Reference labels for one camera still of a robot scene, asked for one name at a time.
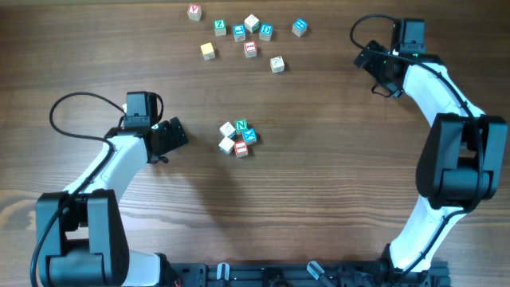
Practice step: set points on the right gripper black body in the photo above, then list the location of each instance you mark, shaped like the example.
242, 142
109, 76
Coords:
375, 65

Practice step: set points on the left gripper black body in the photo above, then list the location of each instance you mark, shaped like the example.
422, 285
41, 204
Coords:
168, 140

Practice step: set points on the block with blue number side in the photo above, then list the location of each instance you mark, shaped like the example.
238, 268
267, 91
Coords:
226, 145

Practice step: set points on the green N letter block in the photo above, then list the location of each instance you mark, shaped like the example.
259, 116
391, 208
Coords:
241, 126

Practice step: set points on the red H letter block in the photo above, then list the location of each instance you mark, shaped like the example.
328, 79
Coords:
241, 149

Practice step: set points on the blue X letter block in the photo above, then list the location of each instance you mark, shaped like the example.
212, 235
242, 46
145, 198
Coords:
249, 136

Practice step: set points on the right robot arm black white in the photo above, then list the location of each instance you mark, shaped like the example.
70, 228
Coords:
461, 160

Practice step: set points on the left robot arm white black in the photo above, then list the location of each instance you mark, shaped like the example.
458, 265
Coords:
81, 239

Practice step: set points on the yellow top block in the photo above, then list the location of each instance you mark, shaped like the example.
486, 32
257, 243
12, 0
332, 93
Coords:
208, 51

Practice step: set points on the blue block far right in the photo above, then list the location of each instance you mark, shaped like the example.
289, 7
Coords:
299, 27

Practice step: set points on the plain picture wooden block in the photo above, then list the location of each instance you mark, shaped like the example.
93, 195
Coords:
277, 64

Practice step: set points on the red letter block centre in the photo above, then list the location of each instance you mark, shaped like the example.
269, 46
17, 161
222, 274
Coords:
250, 49

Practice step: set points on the green Z letter block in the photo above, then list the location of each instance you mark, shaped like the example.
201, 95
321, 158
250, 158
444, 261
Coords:
220, 27

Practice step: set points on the blue D letter block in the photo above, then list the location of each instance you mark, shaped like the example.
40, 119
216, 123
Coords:
265, 32

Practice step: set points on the red Y letter block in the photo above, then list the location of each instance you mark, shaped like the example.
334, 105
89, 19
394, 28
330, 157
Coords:
194, 12

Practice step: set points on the blue L letter block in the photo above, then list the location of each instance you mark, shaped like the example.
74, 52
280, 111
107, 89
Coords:
239, 32

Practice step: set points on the plain picture block top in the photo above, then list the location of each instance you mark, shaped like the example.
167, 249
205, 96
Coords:
252, 23

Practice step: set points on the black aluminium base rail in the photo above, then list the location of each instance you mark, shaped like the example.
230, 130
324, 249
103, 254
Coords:
348, 273

